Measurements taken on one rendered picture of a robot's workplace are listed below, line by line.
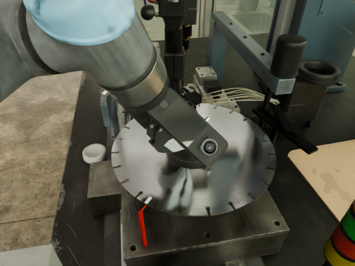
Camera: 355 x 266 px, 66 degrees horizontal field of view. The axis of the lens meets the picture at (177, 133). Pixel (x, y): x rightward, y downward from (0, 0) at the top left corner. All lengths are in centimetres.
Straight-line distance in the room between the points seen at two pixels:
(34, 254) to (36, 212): 127
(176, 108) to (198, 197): 18
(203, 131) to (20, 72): 21
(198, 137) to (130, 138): 26
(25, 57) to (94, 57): 6
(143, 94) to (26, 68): 11
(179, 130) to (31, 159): 183
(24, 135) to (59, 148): 34
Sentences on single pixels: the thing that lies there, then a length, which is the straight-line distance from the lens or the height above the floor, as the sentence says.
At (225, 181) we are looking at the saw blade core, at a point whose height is 95.
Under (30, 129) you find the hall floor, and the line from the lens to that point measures 242.
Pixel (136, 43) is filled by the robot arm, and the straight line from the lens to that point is 27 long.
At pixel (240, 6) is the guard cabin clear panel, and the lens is 178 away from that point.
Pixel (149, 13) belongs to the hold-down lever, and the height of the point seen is 121.
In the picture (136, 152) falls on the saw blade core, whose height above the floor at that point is 95.
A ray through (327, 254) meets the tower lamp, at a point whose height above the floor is 98.
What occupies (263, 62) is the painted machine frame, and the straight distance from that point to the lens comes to 70.
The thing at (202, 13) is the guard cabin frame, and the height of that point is 87.
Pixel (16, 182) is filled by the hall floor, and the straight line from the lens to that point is 202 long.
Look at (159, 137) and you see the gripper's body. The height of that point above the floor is 107.
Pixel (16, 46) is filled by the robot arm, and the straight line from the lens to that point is 29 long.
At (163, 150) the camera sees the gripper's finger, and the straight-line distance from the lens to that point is 45.
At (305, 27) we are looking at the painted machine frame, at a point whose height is 101.
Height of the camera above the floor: 133
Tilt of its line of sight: 39 degrees down
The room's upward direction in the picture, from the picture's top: straight up
